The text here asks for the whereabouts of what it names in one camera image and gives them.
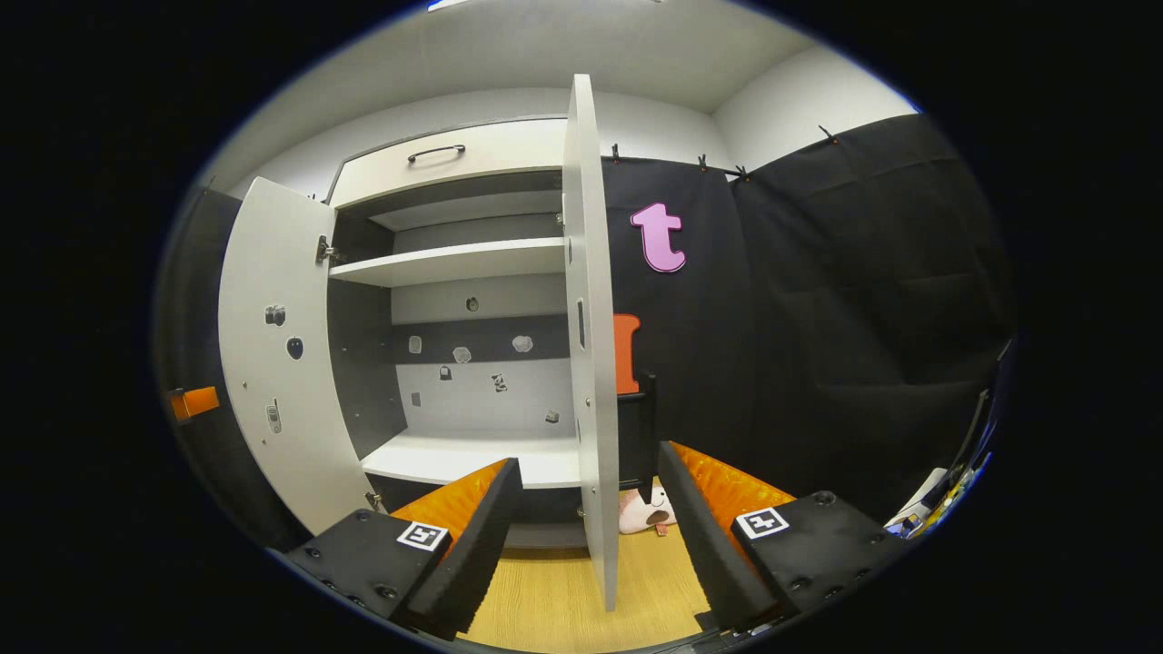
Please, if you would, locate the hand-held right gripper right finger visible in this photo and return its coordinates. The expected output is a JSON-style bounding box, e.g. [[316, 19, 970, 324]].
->
[[657, 441, 910, 634]]

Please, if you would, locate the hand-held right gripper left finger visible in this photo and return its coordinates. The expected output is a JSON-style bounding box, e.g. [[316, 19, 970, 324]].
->
[[286, 457, 525, 641]]

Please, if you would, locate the black door handle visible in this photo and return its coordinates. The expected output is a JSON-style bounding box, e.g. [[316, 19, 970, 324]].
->
[[618, 372, 657, 491]]

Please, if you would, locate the cream double-door shoe cabinet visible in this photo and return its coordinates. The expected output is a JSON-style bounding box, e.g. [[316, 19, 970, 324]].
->
[[323, 116, 601, 550]]

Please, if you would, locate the cream door with camera sticker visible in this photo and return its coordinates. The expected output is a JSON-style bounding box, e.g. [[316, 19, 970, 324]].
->
[[218, 175, 383, 537]]

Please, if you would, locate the cream door with headphones sticker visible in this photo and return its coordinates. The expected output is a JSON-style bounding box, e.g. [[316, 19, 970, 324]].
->
[[562, 74, 621, 611]]

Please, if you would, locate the pink and white plush toy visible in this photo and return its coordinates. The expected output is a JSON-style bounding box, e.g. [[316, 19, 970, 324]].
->
[[620, 486, 678, 537]]

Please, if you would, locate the white and blue clutter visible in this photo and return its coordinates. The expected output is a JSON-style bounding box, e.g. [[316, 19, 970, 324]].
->
[[886, 454, 991, 539]]

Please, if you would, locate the black backdrop cloth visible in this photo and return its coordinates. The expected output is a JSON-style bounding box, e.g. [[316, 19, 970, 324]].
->
[[154, 114, 1019, 546]]

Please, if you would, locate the row of black cloth clips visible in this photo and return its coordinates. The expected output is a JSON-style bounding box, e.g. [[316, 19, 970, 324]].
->
[[611, 125, 837, 178]]

